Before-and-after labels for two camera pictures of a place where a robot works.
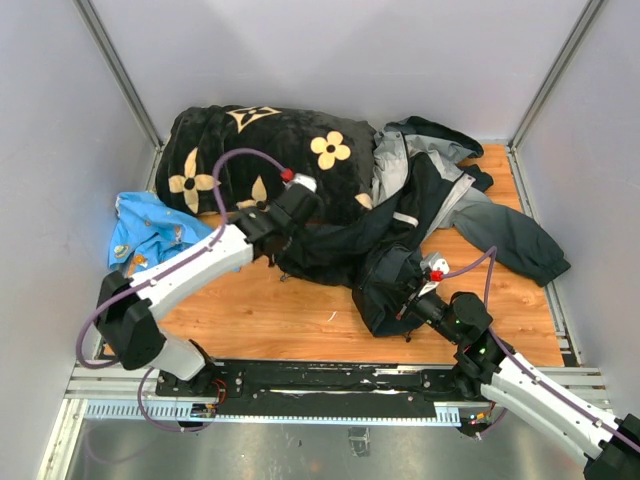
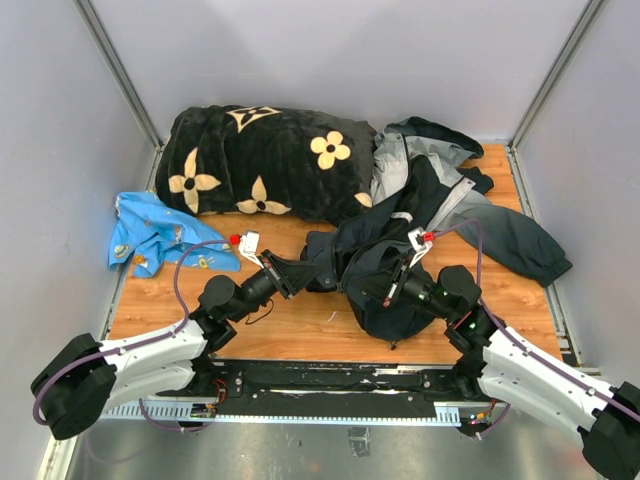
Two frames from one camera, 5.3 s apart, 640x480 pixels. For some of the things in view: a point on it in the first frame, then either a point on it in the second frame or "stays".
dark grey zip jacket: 422,181 stays
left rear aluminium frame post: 107,45 stays
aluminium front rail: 132,394 stays
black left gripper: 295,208 → 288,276
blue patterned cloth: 148,231 stays
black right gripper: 412,302 → 395,287
